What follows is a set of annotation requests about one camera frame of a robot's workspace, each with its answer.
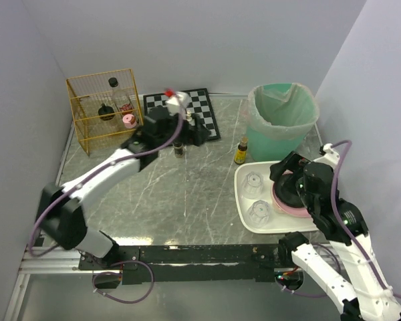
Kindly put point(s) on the small dark pepper shaker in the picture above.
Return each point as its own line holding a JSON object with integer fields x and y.
{"x": 178, "y": 148}

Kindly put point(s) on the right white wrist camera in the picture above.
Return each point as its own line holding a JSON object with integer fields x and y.
{"x": 329, "y": 155}

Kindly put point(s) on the clear vinegar bottle red label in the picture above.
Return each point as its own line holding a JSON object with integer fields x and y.
{"x": 120, "y": 97}

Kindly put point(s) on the black white chessboard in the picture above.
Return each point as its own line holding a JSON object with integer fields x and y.
{"x": 200, "y": 104}

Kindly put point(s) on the black plate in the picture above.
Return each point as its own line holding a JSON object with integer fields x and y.
{"x": 285, "y": 189}

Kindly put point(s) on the clear drinking glass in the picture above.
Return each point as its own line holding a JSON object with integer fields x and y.
{"x": 252, "y": 185}

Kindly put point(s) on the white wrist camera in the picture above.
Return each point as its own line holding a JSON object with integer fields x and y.
{"x": 329, "y": 155}
{"x": 177, "y": 102}

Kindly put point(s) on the yellow wire basket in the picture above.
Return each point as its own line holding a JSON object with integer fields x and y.
{"x": 86, "y": 94}

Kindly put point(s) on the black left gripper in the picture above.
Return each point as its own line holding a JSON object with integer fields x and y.
{"x": 190, "y": 128}

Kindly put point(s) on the black lid seasoning jar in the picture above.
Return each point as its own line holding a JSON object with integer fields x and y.
{"x": 106, "y": 114}

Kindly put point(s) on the clear faceted glass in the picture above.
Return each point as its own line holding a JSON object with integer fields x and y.
{"x": 259, "y": 214}

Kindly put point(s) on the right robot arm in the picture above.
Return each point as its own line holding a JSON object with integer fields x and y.
{"x": 363, "y": 294}

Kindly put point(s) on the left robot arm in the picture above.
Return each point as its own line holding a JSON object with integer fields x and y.
{"x": 61, "y": 208}

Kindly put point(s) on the green plastic trash bin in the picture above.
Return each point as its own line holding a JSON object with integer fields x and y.
{"x": 262, "y": 148}

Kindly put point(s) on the pink lid spice jar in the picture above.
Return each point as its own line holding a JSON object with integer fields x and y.
{"x": 129, "y": 121}

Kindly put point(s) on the white plastic tray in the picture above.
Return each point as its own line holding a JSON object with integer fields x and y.
{"x": 278, "y": 223}

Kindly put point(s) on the clear trash bag liner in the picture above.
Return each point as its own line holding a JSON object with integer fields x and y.
{"x": 281, "y": 111}

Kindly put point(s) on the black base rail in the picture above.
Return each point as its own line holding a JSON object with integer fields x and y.
{"x": 193, "y": 263}

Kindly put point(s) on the yellow label sauce bottle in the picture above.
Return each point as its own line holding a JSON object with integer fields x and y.
{"x": 241, "y": 151}

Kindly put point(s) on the pink plate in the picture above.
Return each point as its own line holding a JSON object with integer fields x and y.
{"x": 295, "y": 212}

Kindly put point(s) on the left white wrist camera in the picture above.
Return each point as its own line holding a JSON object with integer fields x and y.
{"x": 177, "y": 102}

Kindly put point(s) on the white chess pawn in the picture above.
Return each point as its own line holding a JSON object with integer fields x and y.
{"x": 188, "y": 115}

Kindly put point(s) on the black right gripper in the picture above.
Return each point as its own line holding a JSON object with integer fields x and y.
{"x": 288, "y": 169}

